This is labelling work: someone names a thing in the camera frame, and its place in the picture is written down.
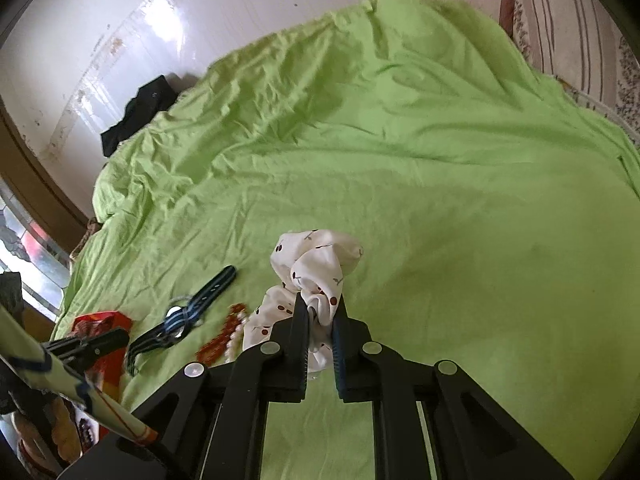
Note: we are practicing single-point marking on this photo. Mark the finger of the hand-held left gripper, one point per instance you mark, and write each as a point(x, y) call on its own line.
point(102, 341)

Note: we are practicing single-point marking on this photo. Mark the red cardboard box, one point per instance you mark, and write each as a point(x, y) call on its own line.
point(109, 367)

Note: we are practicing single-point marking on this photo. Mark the black cloth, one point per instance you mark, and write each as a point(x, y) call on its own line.
point(137, 115)

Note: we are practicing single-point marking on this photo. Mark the blue striped headband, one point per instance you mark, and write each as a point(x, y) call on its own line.
point(200, 300)

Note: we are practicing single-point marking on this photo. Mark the striped sofa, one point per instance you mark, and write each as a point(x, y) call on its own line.
point(570, 25)

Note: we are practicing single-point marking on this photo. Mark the white cherry print scrunchie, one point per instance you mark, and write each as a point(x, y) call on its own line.
point(320, 265)

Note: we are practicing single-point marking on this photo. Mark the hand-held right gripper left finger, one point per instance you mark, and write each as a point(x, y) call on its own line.
point(299, 340)

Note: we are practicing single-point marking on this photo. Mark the green bed sheet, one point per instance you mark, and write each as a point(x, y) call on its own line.
point(390, 170)

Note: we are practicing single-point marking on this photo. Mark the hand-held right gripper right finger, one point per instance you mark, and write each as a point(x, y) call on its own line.
point(340, 360)

